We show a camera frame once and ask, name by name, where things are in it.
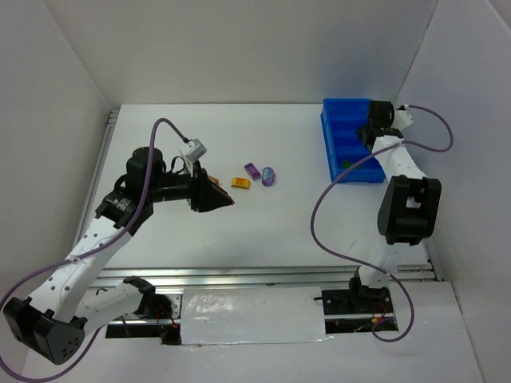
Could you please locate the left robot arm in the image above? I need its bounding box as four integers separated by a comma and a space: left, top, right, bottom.
3, 147, 234, 365

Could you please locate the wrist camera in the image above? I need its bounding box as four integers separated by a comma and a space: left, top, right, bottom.
180, 139, 207, 164
391, 104, 414, 131

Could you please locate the white taped panel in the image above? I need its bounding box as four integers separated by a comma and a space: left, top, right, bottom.
180, 286, 328, 345

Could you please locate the purple round flower lego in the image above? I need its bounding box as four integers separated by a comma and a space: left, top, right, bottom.
261, 167, 275, 187

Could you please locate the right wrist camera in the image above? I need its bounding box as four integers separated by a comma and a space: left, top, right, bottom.
391, 104, 414, 131

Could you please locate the long brown lego plate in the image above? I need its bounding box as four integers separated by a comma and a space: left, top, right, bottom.
208, 176, 234, 204

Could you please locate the aluminium front rail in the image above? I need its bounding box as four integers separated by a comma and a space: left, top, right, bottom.
85, 266, 440, 288

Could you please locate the blue compartment bin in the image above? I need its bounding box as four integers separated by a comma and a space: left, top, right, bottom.
320, 98, 393, 180

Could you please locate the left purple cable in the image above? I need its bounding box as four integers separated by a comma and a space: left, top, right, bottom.
0, 117, 191, 382

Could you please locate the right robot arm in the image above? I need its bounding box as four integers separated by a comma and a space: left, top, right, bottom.
349, 101, 442, 305

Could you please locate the purple rectangular lego brick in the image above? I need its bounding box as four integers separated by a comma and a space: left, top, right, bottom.
244, 163, 261, 180

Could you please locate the small yellow sloped lego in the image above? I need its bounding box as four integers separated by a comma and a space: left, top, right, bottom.
231, 177, 251, 190

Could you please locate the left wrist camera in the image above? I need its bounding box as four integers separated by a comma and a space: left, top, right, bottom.
180, 139, 207, 164

